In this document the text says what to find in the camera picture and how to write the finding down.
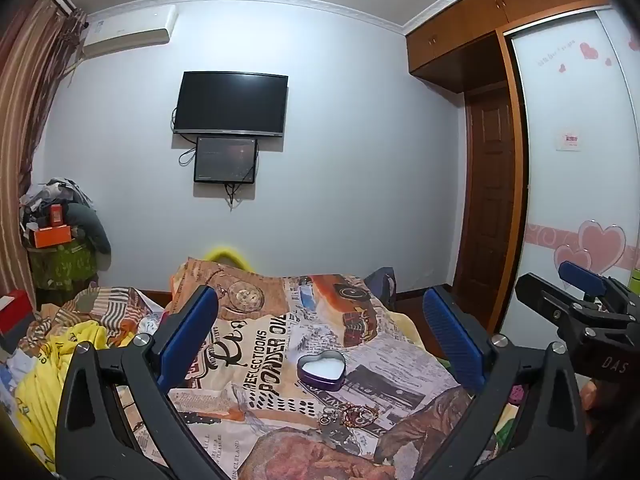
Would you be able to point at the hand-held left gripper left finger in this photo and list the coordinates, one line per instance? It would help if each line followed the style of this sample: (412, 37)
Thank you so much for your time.
(192, 330)

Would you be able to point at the striped brown curtain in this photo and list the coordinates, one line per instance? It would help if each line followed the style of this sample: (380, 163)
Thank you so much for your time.
(22, 125)

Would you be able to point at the wall-mounted black television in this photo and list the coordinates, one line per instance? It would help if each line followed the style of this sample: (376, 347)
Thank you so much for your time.
(231, 104)

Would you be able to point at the small black monitor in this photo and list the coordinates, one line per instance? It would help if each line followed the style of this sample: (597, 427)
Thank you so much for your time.
(226, 159)

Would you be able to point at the green patterned cover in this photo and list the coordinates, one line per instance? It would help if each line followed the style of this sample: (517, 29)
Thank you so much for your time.
(62, 265)

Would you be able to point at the yellow cloth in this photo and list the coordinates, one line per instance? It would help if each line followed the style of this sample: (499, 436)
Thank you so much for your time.
(47, 380)

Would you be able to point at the orange box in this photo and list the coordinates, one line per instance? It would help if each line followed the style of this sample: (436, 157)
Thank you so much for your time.
(50, 236)

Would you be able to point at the printed blanket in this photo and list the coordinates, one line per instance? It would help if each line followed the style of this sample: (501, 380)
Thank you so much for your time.
(280, 440)

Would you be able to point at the wooden overhead cabinet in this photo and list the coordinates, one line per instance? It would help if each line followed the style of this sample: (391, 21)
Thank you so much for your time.
(480, 20)

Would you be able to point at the white sliding wardrobe door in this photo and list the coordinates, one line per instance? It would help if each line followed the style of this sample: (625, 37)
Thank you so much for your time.
(575, 150)

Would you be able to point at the red box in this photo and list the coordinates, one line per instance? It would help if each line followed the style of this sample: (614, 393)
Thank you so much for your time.
(15, 317)

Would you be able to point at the yellow object behind bed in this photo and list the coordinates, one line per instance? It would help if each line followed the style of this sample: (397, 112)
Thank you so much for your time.
(225, 254)

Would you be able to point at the white air conditioner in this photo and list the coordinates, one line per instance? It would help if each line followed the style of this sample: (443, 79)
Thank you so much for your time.
(127, 32)

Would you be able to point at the purple heart-shaped tin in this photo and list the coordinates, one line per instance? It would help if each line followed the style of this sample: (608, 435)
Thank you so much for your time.
(321, 370)

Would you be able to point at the brown wooden door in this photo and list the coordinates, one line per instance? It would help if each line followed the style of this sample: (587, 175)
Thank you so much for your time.
(492, 195)

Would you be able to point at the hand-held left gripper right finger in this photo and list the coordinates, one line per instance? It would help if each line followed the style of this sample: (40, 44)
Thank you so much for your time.
(452, 340)

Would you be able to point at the dark blue bag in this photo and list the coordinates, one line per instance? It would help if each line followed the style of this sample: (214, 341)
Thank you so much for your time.
(384, 282)

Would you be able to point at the striped bedsheet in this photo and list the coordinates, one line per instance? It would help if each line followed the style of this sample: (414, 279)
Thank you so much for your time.
(100, 310)

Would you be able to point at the white wall label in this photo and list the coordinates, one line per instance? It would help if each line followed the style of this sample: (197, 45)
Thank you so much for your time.
(570, 141)

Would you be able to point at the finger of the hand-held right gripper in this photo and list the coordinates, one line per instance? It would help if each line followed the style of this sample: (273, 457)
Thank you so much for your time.
(582, 276)
(555, 307)

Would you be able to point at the pink heart sticker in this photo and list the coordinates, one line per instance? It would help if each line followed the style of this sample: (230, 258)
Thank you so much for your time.
(597, 245)

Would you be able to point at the pile of clutter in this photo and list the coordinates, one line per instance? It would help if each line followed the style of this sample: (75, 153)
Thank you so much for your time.
(50, 205)

